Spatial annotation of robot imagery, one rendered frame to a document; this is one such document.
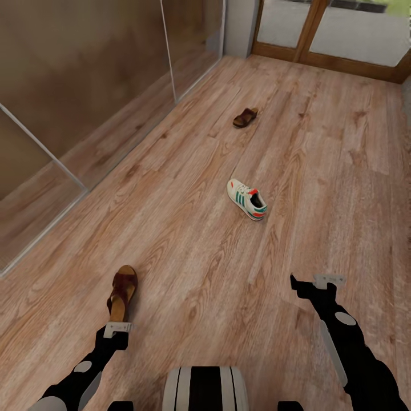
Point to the door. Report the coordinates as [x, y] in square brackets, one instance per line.
[369, 38]

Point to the gym shoe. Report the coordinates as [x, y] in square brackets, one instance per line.
[248, 199]

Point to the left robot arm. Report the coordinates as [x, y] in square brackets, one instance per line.
[76, 390]

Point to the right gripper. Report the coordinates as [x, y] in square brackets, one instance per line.
[305, 290]

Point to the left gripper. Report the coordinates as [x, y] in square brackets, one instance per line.
[117, 342]

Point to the sandal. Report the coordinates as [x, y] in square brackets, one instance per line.
[243, 119]
[125, 284]

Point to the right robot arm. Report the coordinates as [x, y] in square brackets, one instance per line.
[368, 381]

